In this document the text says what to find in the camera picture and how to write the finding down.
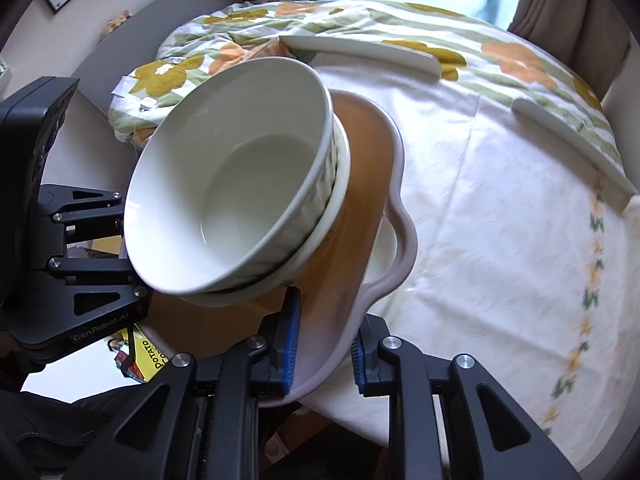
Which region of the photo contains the large white plate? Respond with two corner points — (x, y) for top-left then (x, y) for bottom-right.
(362, 217), (399, 283)

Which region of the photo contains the yellow snack packet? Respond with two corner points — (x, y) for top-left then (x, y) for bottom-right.
(107, 332), (171, 386)

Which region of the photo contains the white ribbed bowl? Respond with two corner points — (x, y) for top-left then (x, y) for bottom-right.
(122, 56), (335, 296)

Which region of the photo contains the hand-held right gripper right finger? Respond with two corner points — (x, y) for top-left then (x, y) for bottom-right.
(350, 312), (583, 480)

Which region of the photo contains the grey cushion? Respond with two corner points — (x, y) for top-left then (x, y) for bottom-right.
(65, 0), (241, 111)

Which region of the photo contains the white patterned tablecloth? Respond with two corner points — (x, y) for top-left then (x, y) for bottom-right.
(300, 50), (636, 451)

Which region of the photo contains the brown curtain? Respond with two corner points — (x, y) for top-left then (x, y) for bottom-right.
(507, 0), (631, 106)

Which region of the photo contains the person's dark clothing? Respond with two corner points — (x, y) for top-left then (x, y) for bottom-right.
(0, 387), (151, 480)

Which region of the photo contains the pink flower-shaped dish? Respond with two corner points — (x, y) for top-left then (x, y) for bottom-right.
(150, 89), (420, 408)

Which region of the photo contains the small cartoon figure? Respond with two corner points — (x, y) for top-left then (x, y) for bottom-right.
(102, 9), (132, 31)

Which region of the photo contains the white curved rail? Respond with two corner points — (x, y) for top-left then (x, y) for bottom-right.
(280, 35), (442, 79)
(512, 99), (640, 213)

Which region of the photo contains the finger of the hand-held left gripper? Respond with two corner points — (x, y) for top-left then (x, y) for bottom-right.
(40, 185), (126, 241)
(50, 256), (151, 321)

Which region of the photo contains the floral blanket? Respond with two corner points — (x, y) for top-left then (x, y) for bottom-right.
(107, 0), (626, 176)

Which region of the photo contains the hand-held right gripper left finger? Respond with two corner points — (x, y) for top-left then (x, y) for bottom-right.
(65, 286), (303, 480)

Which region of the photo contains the cream leaf-print bowl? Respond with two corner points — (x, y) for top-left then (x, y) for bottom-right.
(177, 120), (353, 308)

